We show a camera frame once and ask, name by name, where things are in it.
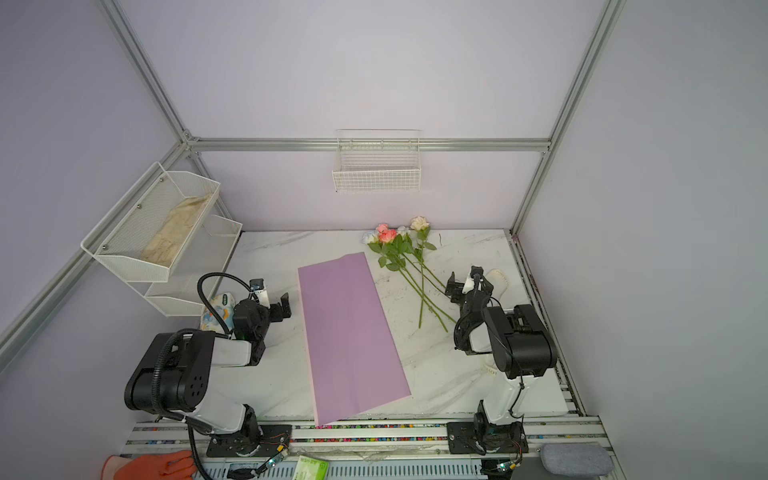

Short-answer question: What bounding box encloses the purple pink wrapping paper sheet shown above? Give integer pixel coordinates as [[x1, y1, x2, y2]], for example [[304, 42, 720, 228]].
[[298, 253, 411, 426]]

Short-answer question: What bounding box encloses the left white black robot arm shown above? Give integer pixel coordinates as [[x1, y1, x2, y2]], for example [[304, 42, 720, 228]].
[[124, 272, 292, 442]]

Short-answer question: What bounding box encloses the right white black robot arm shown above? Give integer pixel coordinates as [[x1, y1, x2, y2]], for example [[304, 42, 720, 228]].
[[445, 266, 558, 455]]

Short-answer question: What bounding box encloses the red pink fake rose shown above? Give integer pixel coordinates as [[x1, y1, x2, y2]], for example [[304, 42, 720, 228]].
[[367, 221, 456, 332]]

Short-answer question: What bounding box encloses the white blue fake flower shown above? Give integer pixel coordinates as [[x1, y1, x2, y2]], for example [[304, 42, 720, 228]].
[[362, 231, 379, 245]]

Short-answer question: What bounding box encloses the cream ribbon strip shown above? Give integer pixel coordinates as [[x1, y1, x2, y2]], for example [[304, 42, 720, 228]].
[[485, 269, 509, 300]]

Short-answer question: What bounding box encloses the colourful tissue pack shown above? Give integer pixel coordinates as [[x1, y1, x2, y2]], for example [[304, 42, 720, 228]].
[[199, 292, 236, 334]]

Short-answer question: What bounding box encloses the lower white mesh shelf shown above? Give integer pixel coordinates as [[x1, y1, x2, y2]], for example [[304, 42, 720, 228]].
[[143, 214, 242, 317]]

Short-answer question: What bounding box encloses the white mesh shelf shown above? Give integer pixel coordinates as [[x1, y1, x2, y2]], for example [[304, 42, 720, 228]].
[[81, 162, 220, 283], [143, 214, 242, 317]]

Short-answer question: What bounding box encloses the beige cloth in shelf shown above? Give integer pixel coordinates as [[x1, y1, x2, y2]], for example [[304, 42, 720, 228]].
[[140, 195, 211, 267]]

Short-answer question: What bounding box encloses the upper white mesh shelf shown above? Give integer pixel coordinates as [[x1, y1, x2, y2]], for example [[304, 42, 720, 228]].
[[81, 162, 220, 283]]

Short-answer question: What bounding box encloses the green white label card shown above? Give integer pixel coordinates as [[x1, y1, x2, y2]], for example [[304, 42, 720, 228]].
[[292, 456, 330, 480]]

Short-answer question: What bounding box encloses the orange rubber glove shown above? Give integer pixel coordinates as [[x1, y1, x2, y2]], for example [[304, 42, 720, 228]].
[[100, 450, 198, 480]]

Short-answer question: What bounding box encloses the grey foam pad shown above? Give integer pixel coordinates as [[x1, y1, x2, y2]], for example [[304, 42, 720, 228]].
[[540, 443, 615, 479]]

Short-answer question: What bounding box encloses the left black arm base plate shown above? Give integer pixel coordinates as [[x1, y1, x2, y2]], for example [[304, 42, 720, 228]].
[[206, 424, 293, 458]]

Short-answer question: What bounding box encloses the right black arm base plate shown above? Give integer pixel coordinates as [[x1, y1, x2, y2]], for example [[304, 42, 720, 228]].
[[446, 422, 529, 455]]

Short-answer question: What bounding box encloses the white wire wall basket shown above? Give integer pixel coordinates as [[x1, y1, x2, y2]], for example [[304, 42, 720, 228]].
[[332, 129, 422, 193]]

